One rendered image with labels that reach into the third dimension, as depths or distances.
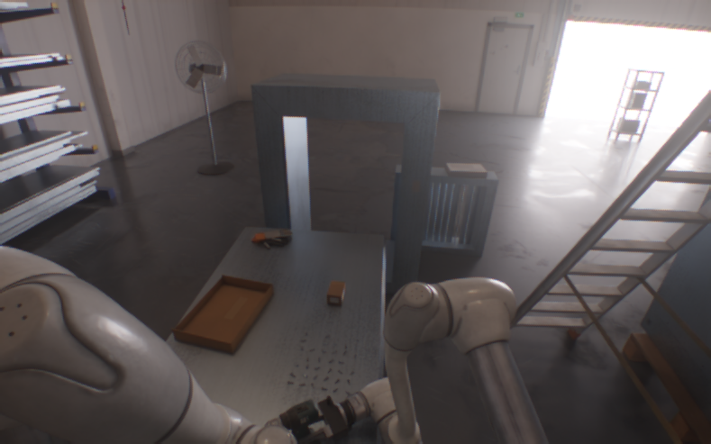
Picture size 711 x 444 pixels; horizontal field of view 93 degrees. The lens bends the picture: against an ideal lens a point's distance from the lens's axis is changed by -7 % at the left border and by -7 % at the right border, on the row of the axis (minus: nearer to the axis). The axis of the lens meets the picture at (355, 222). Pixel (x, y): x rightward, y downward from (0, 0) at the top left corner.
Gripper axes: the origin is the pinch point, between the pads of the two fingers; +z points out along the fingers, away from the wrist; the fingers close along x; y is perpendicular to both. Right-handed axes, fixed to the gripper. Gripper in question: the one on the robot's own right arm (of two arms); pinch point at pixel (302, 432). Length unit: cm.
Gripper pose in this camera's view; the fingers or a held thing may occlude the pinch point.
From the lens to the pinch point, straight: 133.6
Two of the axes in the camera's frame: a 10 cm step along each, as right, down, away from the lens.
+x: 4.8, 4.3, -7.6
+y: 0.2, -8.8, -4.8
